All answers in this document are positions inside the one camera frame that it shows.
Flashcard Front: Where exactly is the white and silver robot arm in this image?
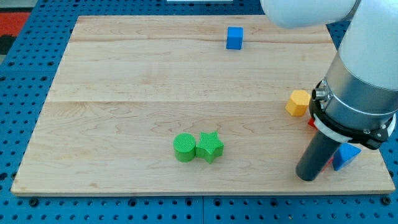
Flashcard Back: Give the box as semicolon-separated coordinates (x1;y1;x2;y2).
261;0;397;131

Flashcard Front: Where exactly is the yellow hexagon block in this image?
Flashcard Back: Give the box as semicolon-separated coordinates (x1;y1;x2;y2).
285;90;310;116

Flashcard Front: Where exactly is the wooden board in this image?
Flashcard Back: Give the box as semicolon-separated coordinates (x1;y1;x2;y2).
11;16;395;197

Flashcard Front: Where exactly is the green cylinder block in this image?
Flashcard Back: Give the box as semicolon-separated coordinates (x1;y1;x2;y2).
173;133;196;162

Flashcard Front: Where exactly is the green star block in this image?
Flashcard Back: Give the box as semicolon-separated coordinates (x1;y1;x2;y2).
195;131;224;164

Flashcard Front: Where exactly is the blue cube block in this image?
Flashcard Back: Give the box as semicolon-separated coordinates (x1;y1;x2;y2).
226;27;244;50

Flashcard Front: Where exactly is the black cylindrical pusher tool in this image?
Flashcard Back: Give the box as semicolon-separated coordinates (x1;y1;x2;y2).
295;131;341;181

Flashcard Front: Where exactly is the blue triangle block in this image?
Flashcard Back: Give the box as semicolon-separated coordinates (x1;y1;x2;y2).
332;143;361;171

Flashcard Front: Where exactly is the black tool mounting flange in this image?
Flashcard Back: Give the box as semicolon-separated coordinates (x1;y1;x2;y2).
309;80;396;150

